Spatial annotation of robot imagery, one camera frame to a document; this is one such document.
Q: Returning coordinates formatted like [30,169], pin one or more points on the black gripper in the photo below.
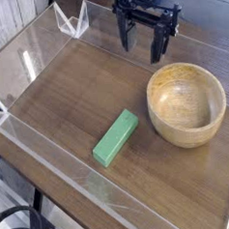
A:
[150,13]

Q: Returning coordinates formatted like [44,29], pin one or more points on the brown wooden bowl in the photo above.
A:
[186,104]

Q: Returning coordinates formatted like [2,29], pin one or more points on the green rectangular block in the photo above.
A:
[115,138]

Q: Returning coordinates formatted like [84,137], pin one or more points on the black table leg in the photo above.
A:
[38,200]

